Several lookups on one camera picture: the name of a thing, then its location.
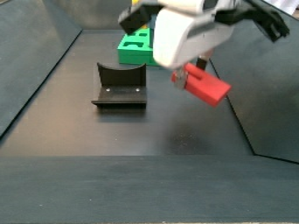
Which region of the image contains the red square-circle object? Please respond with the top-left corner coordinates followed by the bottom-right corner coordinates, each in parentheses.
top-left (172, 63), bottom-right (231, 107)

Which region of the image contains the green shape sorter base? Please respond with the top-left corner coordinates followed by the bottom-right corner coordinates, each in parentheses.
top-left (116, 28), bottom-right (156, 66)

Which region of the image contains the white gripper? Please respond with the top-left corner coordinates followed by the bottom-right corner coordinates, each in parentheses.
top-left (153, 0), bottom-right (236, 89)

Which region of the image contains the black curved fixture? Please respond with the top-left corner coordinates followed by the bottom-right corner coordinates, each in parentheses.
top-left (91, 63), bottom-right (147, 107)

